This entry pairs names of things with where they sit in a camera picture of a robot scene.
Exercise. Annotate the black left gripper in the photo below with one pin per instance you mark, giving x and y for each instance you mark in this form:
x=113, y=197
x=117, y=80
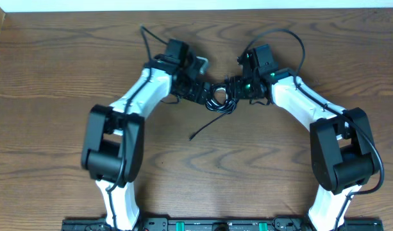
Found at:
x=196, y=95

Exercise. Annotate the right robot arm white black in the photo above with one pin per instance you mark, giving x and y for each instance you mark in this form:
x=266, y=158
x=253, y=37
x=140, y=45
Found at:
x=344, y=159

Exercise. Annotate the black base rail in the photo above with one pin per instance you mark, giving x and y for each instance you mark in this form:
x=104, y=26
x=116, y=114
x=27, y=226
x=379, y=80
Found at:
x=282, y=223

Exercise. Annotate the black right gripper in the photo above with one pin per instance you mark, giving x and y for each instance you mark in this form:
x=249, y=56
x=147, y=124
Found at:
x=235, y=84

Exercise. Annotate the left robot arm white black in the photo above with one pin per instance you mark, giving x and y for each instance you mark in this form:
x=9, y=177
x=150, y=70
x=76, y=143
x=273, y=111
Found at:
x=113, y=147

